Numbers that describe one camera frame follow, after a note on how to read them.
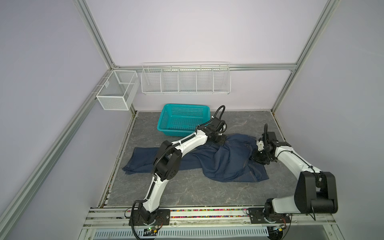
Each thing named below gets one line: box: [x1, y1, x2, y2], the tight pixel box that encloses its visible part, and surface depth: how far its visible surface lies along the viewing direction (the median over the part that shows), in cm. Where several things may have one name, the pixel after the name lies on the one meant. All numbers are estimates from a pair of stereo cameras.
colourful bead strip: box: [170, 208, 250, 219], surface depth 77 cm
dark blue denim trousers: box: [122, 134, 269, 183], surface depth 88 cm
